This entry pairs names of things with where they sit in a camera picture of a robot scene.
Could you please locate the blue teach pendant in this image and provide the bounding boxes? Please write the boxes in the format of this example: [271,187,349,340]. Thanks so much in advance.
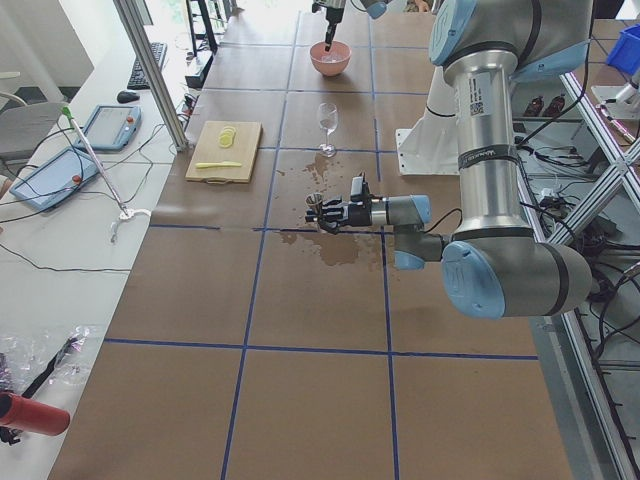
[9,147,98,211]
[81,105,142,152]

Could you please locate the grabber stick green tip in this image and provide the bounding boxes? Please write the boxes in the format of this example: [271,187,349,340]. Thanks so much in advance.
[61,106,151,244]

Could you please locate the blue teach pendant near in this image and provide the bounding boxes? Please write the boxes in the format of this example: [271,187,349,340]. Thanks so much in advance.
[9,147,98,211]

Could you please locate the yellow plastic knife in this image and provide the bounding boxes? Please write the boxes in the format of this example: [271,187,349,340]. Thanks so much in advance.
[195,161,243,170]

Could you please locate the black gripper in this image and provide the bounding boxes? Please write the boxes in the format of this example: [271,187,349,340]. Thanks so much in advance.
[305,197,373,234]
[323,0,346,52]

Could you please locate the aluminium frame post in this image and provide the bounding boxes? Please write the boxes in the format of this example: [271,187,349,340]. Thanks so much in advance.
[113,0,189,152]

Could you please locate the blue storage bin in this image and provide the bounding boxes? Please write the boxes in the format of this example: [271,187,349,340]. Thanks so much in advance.
[606,24,640,75]

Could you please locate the clear wine glass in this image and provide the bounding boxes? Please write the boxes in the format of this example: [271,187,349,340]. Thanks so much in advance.
[317,103,338,158]

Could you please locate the red water bottle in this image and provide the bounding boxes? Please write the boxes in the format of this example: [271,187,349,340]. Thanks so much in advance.
[1,392,71,436]

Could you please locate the blue teach pendant far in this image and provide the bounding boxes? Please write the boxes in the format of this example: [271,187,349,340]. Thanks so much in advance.
[81,105,142,152]

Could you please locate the steel double jigger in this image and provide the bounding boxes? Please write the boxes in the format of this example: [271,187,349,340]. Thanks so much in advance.
[305,192,323,224]

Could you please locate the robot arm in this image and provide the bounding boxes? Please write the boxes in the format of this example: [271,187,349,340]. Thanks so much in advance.
[306,1,593,319]
[312,0,388,52]

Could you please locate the black keyboard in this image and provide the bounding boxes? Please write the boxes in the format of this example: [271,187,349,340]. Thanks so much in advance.
[126,41,169,91]

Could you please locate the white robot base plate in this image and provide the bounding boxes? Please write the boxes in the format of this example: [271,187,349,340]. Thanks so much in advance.
[395,66,458,175]

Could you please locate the black computer mouse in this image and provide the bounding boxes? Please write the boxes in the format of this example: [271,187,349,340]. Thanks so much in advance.
[116,90,140,104]

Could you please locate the pink bowl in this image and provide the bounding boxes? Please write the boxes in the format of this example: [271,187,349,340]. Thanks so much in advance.
[309,41,352,77]

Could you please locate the grey chair left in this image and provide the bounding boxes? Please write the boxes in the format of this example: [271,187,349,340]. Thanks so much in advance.
[1,102,67,175]

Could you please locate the clear ice cubes pile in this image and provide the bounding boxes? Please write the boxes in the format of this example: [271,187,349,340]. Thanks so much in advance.
[319,51,345,64]

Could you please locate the clear plastic bag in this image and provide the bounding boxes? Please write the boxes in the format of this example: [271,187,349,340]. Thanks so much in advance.
[1,325,104,397]

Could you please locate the bamboo cutting board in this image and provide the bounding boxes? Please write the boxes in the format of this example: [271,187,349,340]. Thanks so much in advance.
[185,121,262,183]

